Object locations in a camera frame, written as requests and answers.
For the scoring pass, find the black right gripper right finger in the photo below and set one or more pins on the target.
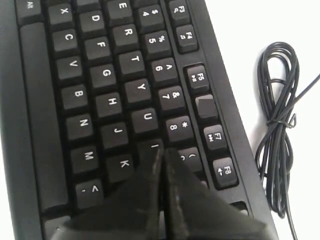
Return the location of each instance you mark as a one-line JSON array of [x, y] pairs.
[[193, 212]]

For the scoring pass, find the black computer keyboard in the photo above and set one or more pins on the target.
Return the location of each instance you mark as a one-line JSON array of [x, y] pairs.
[[87, 87]]

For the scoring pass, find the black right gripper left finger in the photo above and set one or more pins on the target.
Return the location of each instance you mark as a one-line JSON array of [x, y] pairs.
[[131, 213]]

